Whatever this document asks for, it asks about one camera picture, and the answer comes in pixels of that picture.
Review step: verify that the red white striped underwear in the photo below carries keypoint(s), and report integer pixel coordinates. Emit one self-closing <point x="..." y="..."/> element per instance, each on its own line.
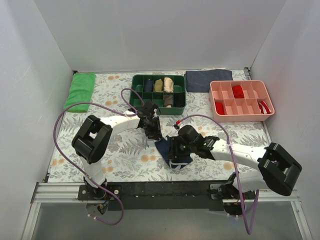
<point x="264" y="109"/>

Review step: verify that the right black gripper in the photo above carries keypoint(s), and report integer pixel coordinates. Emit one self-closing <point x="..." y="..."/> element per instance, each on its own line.
<point x="174" y="151"/>

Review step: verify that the rolled grey brown underwear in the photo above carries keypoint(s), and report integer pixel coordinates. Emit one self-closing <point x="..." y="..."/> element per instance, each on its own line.
<point x="168" y="100"/>

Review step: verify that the green folded towel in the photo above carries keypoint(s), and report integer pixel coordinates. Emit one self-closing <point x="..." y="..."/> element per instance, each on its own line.
<point x="81" y="89"/>

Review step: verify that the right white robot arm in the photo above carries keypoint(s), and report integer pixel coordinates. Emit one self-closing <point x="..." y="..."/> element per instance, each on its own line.
<point x="274" y="168"/>

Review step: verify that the dark blue folded cloth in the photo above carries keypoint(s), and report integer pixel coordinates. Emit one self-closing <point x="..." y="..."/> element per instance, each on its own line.
<point x="198" y="81"/>

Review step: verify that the pink divided organizer tray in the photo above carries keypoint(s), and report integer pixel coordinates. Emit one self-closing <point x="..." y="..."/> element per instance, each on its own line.
<point x="240" y="110"/>

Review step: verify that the rolled cream underwear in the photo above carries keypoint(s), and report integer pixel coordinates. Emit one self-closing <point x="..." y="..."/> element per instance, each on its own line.
<point x="168" y="85"/>

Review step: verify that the rolled red underwear left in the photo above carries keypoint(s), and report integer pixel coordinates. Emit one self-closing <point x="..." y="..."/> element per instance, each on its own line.
<point x="219" y="108"/>

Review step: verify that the floral table mat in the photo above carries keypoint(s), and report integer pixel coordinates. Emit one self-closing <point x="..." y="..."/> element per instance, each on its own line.
<point x="130" y="156"/>

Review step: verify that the rolled black underwear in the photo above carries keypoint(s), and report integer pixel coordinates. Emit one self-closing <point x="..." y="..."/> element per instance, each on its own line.
<point x="179" y="100"/>

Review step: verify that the aluminium frame rail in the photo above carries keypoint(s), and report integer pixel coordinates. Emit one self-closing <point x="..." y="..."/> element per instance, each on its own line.
<point x="68" y="192"/>

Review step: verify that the rolled tan underwear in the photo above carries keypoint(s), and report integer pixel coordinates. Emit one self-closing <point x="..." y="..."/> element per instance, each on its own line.
<point x="158" y="86"/>

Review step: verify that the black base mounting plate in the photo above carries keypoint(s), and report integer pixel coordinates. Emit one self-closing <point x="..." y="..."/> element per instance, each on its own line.
<point x="162" y="195"/>

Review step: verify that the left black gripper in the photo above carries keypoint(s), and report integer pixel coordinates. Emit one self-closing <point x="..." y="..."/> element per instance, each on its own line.
<point x="154" y="131"/>

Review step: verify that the navy white-trimmed underwear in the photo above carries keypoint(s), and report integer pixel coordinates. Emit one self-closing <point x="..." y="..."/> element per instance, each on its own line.
<point x="163" y="147"/>

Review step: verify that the rolled red underwear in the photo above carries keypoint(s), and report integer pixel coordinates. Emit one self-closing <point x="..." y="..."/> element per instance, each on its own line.
<point x="238" y="92"/>
<point x="219" y="108"/>

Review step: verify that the rolled red underwear top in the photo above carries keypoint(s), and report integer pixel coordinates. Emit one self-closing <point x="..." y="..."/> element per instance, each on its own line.
<point x="238" y="92"/>

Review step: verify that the rolled navy underwear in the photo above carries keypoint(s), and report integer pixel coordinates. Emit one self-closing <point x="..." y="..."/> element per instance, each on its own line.
<point x="148" y="85"/>

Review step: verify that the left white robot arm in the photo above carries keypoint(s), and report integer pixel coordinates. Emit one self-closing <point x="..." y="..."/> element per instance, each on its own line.
<point x="91" y="140"/>

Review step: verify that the green divided organizer tray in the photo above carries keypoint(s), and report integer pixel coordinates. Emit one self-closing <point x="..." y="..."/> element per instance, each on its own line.
<point x="139" y="96"/>

